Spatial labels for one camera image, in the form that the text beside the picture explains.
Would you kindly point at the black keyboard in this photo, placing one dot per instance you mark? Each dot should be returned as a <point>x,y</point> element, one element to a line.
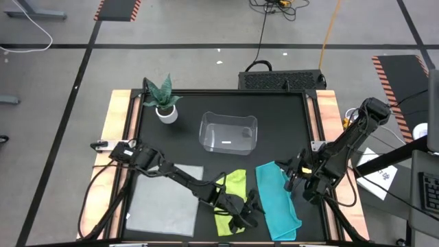
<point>430,192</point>

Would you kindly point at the silver metal mounting bracket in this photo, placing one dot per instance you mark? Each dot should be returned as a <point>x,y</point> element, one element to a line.
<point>102,145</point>
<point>316,145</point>

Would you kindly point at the white round cup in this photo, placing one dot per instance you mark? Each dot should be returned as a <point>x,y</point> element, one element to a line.
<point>420,131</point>

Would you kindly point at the small black table-edge camera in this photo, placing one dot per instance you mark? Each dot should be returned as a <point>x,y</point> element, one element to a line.
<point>223,245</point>

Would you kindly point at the grey floor foot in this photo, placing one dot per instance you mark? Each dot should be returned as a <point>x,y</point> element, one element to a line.
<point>9,99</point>

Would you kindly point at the clear plastic bin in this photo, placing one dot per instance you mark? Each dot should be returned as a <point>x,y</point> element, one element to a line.
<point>228,133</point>

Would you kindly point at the black computer case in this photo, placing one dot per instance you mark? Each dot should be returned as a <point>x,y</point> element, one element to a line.
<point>281,80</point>

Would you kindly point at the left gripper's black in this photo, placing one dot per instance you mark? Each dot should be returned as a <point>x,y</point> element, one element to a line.
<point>235,206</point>

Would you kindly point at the black orange-striped floor mat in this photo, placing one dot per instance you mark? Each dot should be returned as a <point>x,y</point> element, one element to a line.
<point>116,9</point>
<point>401,85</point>

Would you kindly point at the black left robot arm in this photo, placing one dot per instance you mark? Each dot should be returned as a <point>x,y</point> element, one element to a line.
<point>171,171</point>

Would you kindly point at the snake plant in white pot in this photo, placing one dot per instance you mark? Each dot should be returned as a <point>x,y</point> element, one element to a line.
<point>166,109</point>

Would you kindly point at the computer monitor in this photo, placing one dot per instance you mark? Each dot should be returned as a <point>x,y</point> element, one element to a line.
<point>433,109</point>

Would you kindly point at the grey desk foot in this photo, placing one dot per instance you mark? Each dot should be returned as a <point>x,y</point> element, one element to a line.
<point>34,14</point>

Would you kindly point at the yellow microfiber towel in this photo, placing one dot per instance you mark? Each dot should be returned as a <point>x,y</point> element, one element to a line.
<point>236,182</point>

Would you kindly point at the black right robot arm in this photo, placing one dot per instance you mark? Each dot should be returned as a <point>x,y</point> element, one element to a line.
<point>343,147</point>

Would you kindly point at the black aluminium table frame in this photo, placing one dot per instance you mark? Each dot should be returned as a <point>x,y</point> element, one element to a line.
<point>223,92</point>

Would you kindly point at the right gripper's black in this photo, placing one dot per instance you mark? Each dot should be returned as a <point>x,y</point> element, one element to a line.
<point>302,166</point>

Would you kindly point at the white paper sheet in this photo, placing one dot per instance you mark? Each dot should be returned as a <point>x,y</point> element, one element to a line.
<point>380,178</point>

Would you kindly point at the black monitor stand bar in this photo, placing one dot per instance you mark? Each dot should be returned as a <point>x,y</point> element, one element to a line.
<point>391,158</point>

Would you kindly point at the blue microfiber towel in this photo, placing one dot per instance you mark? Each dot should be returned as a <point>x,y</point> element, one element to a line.
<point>276,202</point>

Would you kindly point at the yellow power plug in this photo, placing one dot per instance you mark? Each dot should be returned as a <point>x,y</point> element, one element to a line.
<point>347,123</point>

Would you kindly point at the grey microfiber towel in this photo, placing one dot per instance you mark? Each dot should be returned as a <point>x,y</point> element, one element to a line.
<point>161,206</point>

